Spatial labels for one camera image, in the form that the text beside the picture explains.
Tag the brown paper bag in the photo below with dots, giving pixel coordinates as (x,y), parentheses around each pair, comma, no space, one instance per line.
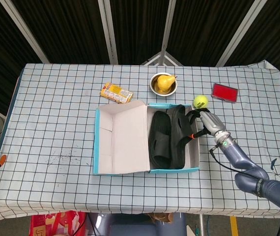
(159,217)

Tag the yellow snack packet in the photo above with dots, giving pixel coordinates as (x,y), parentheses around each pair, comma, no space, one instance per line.
(116,94)

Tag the white triangular screen foot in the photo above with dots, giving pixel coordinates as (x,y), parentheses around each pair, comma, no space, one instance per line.
(152,60)

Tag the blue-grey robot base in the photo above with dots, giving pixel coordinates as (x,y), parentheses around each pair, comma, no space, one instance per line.
(130,227)

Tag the checked light blue tablecloth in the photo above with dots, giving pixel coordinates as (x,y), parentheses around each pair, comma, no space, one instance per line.
(44,123)

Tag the light blue shoe box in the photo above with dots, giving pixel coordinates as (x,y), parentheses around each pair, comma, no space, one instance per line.
(125,142)

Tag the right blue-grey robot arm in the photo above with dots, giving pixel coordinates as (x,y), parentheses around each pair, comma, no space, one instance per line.
(240,159)

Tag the metal table leg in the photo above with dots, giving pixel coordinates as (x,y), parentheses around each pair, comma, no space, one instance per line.
(201,226)

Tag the small metal bowl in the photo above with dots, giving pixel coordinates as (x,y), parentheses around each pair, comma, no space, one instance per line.
(169,92)

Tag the red ink pad case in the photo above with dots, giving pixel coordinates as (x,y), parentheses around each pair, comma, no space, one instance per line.
(224,92)

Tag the yellow pear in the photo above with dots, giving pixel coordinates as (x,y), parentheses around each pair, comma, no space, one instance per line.
(164,82)

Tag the yellow tennis ball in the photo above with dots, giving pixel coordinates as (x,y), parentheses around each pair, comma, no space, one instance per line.
(200,101)

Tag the black rubber slipper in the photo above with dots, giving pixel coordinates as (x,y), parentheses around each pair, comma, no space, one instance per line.
(159,127)
(179,137)

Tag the white screen frame post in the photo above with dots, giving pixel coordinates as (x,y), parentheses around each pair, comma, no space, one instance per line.
(108,32)
(25,32)
(168,24)
(241,32)

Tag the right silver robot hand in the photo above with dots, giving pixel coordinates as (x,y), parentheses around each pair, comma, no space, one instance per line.
(212,123)

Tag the red patterned bag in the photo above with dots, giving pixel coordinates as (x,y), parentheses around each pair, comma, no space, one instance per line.
(54,225)

